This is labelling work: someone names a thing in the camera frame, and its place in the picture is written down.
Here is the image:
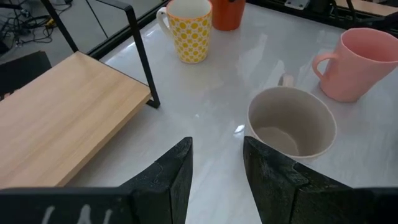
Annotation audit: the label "orange-red tall mug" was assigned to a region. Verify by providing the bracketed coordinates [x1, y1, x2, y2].
[210, 0, 246, 31]

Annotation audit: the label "black mat with striped edge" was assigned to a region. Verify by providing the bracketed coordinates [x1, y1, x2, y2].
[0, 50, 52, 101]

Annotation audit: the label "wooden shelf with black frame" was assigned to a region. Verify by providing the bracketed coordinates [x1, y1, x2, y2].
[0, 0, 161, 189]

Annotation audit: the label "beige grey mug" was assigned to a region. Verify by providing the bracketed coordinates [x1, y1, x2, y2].
[245, 74, 338, 162]

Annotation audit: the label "pink mug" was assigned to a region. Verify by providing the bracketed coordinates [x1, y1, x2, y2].
[312, 27, 398, 103]

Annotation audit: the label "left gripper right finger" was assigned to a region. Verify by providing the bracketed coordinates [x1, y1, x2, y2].
[243, 136, 355, 224]

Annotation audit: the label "yellow dotted mug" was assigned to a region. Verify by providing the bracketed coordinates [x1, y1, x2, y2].
[156, 0, 213, 65]

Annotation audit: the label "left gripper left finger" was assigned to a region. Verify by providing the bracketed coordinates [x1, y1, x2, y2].
[120, 136, 194, 224]

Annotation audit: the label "tangled floor cables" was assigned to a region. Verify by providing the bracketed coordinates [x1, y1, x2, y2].
[0, 0, 73, 47]

